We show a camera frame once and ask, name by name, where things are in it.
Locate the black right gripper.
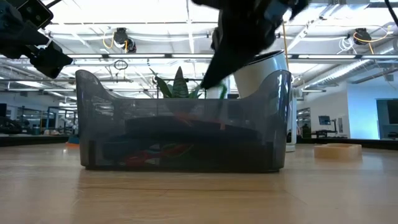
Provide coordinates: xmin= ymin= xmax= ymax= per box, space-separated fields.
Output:
xmin=192 ymin=0 xmax=309 ymax=91

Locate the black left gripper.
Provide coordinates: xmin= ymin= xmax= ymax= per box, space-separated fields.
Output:
xmin=0 ymin=2 xmax=74 ymax=79

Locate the translucent grey plastic bin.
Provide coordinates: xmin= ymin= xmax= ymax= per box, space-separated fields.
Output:
xmin=75 ymin=68 xmax=292 ymax=172

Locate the green snake plant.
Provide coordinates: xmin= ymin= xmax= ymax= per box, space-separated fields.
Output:
xmin=150 ymin=65 xmax=203 ymax=100

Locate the white cylinder with black rim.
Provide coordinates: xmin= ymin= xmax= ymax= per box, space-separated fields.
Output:
xmin=233 ymin=49 xmax=289 ymax=100

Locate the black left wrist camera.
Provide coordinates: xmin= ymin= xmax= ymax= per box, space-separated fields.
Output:
xmin=15 ymin=0 xmax=54 ymax=30

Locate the black hanging cable loop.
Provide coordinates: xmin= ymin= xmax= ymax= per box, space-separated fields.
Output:
xmin=113 ymin=59 xmax=129 ymax=71

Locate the black ceiling cable reel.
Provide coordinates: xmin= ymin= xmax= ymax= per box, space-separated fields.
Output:
xmin=353 ymin=27 xmax=373 ymax=46
xmin=113 ymin=27 xmax=137 ymax=54

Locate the yellow hanging cable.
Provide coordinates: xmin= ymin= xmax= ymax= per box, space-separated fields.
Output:
xmin=281 ymin=23 xmax=289 ymax=52

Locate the white stand post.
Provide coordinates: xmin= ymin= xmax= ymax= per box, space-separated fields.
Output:
xmin=285 ymin=90 xmax=297 ymax=152

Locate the white coiled cable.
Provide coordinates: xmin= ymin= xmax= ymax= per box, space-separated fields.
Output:
xmin=338 ymin=36 xmax=356 ymax=54

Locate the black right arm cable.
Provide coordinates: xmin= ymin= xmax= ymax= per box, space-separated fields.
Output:
xmin=384 ymin=0 xmax=398 ymax=27

